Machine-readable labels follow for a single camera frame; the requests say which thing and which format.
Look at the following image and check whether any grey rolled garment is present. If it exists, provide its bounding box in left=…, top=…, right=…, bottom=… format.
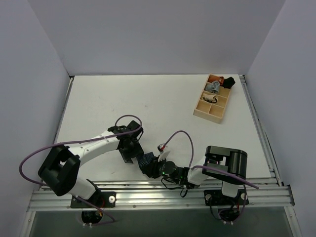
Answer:
left=205, top=80, right=220, bottom=94

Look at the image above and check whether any navy striped underwear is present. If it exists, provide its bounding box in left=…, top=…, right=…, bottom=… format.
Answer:
left=136, top=152, right=158, bottom=174

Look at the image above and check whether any beige rolled garment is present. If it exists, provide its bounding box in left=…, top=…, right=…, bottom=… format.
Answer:
left=201, top=93, right=218, bottom=104

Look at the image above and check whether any black rolled garment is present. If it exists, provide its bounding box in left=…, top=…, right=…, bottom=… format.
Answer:
left=222, top=77, right=236, bottom=89

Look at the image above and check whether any wooden compartment tray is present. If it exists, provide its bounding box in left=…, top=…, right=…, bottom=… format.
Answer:
left=193, top=74, right=236, bottom=123

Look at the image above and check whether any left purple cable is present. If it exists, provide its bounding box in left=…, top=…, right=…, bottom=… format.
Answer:
left=19, top=115, right=144, bottom=225

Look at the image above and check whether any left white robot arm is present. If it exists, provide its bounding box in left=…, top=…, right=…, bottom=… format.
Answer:
left=38, top=120, right=144, bottom=207

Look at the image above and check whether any aluminium rail frame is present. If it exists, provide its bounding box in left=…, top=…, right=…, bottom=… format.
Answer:
left=19, top=178, right=304, bottom=237

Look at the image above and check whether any orange rolled garment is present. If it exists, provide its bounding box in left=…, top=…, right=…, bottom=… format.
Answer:
left=217, top=77, right=225, bottom=86

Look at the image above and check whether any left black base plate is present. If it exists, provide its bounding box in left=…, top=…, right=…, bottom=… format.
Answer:
left=70, top=192, right=116, bottom=208

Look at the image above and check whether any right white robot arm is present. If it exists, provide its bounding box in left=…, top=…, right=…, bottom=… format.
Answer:
left=137, top=146, right=248, bottom=204

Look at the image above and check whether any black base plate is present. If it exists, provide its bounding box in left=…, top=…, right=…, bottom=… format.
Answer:
left=203, top=190, right=249, bottom=206
left=70, top=192, right=116, bottom=208

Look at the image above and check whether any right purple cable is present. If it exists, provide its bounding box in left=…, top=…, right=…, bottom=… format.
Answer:
left=159, top=130, right=260, bottom=220

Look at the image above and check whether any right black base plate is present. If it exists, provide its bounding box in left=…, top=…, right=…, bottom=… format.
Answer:
left=203, top=190, right=249, bottom=206

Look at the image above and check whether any purple cable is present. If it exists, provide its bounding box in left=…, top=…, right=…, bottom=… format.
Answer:
left=19, top=115, right=144, bottom=225
left=159, top=130, right=260, bottom=220

